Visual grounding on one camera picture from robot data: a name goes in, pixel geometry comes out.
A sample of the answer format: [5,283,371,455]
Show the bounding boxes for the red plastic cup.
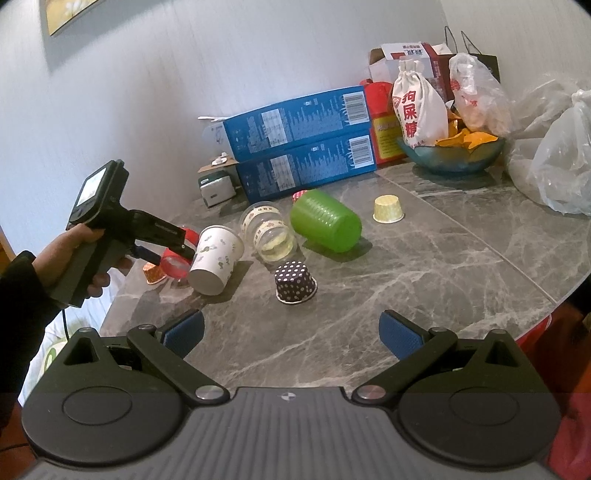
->
[159,225,199,280]

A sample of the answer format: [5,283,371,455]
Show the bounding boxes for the dark sleeved left forearm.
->
[1,251,58,429]

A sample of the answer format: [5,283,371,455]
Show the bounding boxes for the white patterned paper cup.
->
[187,225,245,296]

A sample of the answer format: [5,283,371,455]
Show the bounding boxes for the green plastic cup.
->
[290,190,363,253]

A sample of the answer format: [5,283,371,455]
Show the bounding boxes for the person's left hand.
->
[32,224,133,298]

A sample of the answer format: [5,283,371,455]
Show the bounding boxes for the orange polka dot cupcake liner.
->
[142,262,167,285]

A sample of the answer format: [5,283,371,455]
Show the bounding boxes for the small white green box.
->
[198,170,236,208]

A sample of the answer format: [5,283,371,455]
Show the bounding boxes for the navy polka dot cupcake liner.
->
[274,260,318,305]

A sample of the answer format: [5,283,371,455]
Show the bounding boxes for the yellow cupcake liner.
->
[373,194,405,224]

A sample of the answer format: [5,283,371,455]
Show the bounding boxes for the pink cupcake liner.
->
[291,190,307,203]

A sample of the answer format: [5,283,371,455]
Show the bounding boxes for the teal glass bowl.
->
[397,137,506,176]

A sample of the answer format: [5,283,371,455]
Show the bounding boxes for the lower blue cardboard box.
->
[197,131,379,205]

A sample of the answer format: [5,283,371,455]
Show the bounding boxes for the blue cardboard box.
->
[197,131,379,205]
[201,85,370,162]

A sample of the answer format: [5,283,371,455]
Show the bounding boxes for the red yellow container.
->
[361,79,406,168]

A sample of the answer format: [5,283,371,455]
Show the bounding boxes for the upper blue cardboard box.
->
[201,85,370,162]

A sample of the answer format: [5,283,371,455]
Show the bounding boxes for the orange snack pieces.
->
[435,110,498,151]

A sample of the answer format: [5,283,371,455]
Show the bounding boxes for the clear plastic bag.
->
[505,73,590,216]

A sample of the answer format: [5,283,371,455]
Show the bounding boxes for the plastic bag with red print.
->
[449,53,514,137]

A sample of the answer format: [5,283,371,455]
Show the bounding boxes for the white red cardboard box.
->
[369,42,454,101]

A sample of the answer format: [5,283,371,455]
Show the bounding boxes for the black paper shopping bag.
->
[444,25,501,81]

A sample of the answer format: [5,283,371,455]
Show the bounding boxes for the framed wall picture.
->
[43,0,100,36]

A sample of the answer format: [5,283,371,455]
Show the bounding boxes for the white drawstring bag red text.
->
[392,59,449,148]

